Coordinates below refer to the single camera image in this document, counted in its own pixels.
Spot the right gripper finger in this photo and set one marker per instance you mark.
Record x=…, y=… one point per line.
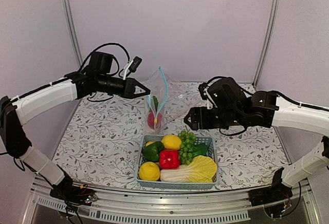
x=189, y=115
x=189, y=124

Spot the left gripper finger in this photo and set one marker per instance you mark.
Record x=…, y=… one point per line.
x=137, y=95
x=141, y=89

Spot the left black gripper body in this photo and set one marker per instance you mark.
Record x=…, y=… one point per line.
x=104, y=87

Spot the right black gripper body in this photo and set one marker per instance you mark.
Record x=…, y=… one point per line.
x=226, y=118

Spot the green grapes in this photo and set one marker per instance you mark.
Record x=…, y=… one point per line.
x=187, y=147

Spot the blue zipper clear bag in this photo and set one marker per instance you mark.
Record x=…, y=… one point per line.
x=158, y=85

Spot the white radish with leaves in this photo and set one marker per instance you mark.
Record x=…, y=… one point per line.
x=153, y=107

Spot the red bell pepper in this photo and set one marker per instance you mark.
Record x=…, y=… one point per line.
x=169, y=159

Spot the green bell pepper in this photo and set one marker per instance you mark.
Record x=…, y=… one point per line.
x=152, y=152

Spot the yellow lemon front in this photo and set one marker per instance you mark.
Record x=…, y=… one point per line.
x=149, y=171

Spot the yellow lemon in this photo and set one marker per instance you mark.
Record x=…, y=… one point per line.
x=149, y=171
x=171, y=142

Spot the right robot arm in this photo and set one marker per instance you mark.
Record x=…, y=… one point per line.
x=274, y=109

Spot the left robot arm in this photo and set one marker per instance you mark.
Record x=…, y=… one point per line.
x=20, y=114

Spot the pink zipper clear bag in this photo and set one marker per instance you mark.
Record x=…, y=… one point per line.
x=181, y=97

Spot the green bok choy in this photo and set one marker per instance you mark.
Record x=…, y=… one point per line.
x=199, y=150

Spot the yellow lemon back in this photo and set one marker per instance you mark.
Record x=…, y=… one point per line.
x=171, y=142

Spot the napa cabbage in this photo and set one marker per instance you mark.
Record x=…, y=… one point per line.
x=201, y=170

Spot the light blue plastic basket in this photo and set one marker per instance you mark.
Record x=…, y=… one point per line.
x=212, y=153

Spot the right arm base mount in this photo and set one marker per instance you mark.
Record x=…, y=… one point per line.
x=274, y=199

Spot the front aluminium rail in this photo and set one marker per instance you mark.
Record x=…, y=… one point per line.
x=120, y=205

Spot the left aluminium frame post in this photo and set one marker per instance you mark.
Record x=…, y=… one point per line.
x=72, y=31

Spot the aluminium frame post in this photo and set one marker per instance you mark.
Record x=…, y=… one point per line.
x=266, y=43
x=72, y=31

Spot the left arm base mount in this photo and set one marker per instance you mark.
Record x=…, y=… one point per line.
x=78, y=195

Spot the right aluminium frame post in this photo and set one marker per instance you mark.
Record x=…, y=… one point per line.
x=266, y=43

